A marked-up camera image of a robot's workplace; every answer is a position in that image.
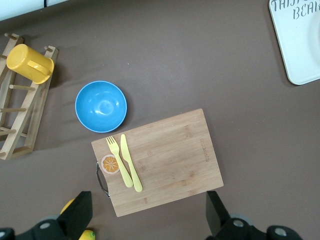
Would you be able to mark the orange slice sticker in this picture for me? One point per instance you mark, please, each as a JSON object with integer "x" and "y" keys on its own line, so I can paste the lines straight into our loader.
{"x": 109, "y": 165}

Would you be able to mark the yellow mug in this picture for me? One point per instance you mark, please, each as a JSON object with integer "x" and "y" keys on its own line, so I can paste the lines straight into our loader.
{"x": 22, "y": 60}

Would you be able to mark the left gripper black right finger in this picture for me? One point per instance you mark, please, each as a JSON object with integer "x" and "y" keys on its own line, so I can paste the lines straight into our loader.
{"x": 217, "y": 215}

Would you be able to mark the yellow plastic fork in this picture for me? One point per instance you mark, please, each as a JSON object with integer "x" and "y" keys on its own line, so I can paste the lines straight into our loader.
{"x": 125, "y": 175}

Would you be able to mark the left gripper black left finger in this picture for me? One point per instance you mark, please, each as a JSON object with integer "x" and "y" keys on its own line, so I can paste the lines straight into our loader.
{"x": 77, "y": 215}

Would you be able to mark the cream bear print tray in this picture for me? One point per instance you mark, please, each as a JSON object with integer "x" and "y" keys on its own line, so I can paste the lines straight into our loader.
{"x": 290, "y": 37}

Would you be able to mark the bamboo cutting board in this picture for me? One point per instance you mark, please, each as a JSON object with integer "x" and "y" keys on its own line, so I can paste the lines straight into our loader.
{"x": 170, "y": 162}

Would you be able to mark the blue bowl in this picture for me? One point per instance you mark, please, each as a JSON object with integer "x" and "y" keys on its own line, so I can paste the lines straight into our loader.
{"x": 100, "y": 106}

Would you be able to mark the yellow lemon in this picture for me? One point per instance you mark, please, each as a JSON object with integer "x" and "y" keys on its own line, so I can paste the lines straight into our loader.
{"x": 87, "y": 236}
{"x": 67, "y": 206}

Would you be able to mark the wooden mug rack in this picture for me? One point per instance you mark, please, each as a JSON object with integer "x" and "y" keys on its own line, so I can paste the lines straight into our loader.
{"x": 38, "y": 100}

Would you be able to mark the yellow plastic knife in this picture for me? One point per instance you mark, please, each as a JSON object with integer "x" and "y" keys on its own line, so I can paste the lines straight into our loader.
{"x": 124, "y": 147}

